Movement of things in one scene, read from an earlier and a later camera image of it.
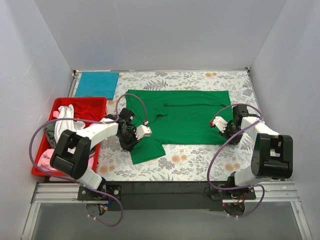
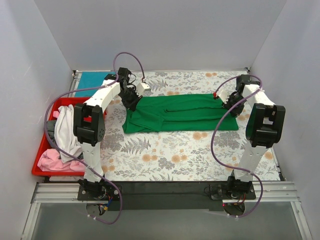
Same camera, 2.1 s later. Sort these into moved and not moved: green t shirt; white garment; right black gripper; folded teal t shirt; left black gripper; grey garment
Moved: left black gripper; right black gripper; green t shirt
Not moved: folded teal t shirt; grey garment; white garment
